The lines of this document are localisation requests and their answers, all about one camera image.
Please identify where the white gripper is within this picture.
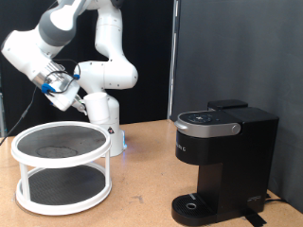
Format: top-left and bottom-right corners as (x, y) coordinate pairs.
(46, 75), (89, 116)

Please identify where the black Keurig coffee machine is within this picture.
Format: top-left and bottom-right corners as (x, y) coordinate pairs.
(170, 99), (280, 227)

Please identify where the white two-tier turntable stand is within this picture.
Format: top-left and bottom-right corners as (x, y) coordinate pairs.
(10, 121), (114, 217)

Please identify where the black backdrop curtain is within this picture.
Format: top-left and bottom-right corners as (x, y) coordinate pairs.
(0, 0), (175, 137)

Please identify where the grey metal pole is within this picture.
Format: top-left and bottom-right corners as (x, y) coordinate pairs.
(167, 0), (180, 121)

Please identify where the grey backdrop panel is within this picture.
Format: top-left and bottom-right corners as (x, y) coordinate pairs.
(171, 0), (303, 214)

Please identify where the blue cable clip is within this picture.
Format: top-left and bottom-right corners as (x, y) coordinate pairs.
(41, 82), (57, 95)

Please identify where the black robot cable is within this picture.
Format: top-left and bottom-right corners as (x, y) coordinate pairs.
(0, 58), (81, 148)

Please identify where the grey frame post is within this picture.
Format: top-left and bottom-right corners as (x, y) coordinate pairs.
(0, 72), (7, 137)

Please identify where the black power cable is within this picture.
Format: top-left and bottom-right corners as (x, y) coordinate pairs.
(264, 192), (288, 204)

